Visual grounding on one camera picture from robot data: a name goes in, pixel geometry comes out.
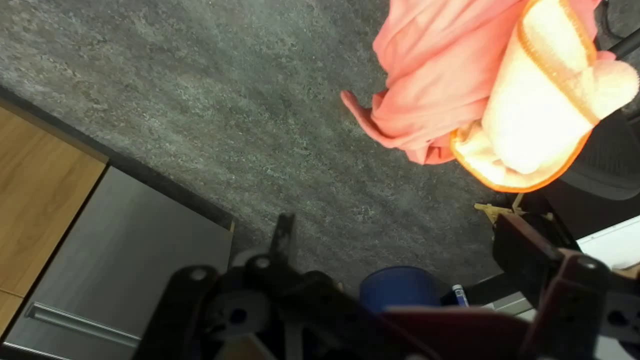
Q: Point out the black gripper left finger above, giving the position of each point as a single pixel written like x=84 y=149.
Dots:
x=266 y=312

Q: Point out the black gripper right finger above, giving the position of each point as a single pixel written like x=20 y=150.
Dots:
x=580 y=306

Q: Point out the pink shirt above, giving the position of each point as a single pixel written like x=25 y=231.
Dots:
x=433 y=73

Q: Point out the blue recycling bin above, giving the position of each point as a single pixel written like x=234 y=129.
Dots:
x=400 y=291

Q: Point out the stainless steel dishwasher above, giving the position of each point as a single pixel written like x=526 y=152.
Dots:
x=133 y=266

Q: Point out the cream cloth with orange edge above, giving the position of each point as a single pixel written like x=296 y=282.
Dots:
x=547 y=100

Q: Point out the wooden kitchen cabinet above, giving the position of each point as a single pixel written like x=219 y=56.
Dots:
x=33 y=201

